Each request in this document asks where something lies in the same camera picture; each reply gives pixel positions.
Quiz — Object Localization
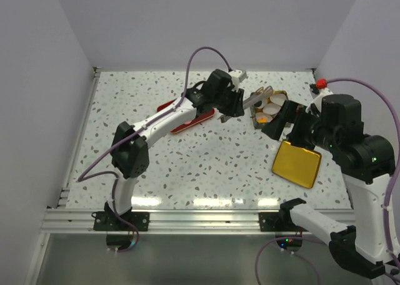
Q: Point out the purple cable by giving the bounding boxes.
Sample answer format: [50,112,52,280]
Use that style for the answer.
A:
[77,46,234,252]
[254,77,400,285]

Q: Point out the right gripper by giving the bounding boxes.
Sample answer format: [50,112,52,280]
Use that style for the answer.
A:
[262,98,340,152]

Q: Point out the orange fish cookie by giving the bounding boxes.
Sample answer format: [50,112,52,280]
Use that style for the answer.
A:
[257,116,268,123]

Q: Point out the gold cookie tin box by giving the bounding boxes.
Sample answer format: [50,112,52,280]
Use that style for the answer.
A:
[250,91,288,129]

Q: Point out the white paper cup top-left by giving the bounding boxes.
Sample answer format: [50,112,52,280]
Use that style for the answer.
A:
[254,99,268,109]

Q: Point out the gold tin lid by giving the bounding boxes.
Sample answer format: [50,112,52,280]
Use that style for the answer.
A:
[271,141,322,189]

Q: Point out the white paper cup top-right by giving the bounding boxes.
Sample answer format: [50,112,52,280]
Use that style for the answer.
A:
[270,93,288,106]

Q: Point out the aluminium front rail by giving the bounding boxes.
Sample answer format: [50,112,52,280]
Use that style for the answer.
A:
[40,208,369,235]

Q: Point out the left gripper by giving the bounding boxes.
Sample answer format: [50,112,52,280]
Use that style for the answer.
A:
[213,85,244,117]

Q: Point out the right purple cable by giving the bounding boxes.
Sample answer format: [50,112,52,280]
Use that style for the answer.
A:
[254,77,400,285]

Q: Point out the metal serving tongs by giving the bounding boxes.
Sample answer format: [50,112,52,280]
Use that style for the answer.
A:
[219,86,273,123]

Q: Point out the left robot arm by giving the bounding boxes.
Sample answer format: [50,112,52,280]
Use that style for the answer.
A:
[107,69,247,231]

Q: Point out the white paper cup bottom-left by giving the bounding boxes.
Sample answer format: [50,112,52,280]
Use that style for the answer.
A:
[255,112,273,124]

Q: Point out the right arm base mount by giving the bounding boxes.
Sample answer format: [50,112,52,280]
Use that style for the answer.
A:
[258,198,306,232]

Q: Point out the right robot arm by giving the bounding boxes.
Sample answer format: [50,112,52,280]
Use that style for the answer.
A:
[262,94,399,279]

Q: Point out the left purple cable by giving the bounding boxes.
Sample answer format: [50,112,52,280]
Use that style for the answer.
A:
[77,46,234,252]

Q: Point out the red serving tray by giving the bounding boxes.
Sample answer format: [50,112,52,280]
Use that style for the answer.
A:
[156,99,216,134]

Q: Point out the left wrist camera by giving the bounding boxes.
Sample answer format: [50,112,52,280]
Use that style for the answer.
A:
[229,69,248,86]

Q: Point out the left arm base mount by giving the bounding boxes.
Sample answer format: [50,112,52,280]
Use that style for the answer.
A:
[91,211,150,232]

